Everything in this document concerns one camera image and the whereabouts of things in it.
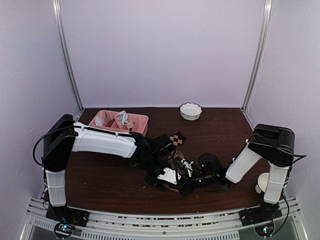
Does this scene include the tan ribbed sock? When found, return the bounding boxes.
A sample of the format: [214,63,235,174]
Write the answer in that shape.
[161,150,185,193]

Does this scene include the pink divided storage box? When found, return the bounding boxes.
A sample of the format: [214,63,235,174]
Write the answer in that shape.
[89,110,149,137]

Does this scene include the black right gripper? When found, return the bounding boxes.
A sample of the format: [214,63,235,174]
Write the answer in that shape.
[176,173,217,196]

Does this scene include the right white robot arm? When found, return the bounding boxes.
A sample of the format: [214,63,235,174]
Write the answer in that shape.
[178,123,306,221]

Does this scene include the rolled socks in box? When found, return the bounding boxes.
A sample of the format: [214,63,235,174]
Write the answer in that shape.
[114,110,134,131]

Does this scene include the brown argyle patterned sock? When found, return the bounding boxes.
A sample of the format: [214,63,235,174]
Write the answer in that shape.
[169,131,186,147]

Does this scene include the right aluminium corner post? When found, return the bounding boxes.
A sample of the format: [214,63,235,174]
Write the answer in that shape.
[241,0,273,114]

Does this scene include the aluminium corner post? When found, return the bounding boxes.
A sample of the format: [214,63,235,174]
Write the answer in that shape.
[52,0,84,112]
[241,0,273,114]

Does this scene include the left aluminium corner post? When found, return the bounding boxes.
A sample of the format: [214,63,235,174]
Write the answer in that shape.
[52,0,84,112]

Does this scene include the aluminium front rail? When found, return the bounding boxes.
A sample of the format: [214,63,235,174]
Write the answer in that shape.
[18,197,309,240]

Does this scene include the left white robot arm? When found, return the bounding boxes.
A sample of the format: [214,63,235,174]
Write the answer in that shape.
[35,114,180,222]

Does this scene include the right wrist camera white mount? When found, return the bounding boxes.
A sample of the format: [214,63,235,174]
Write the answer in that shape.
[177,158,194,177]

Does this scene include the white scalloped ceramic bowl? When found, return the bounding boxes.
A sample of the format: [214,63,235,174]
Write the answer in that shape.
[179,102,203,121]

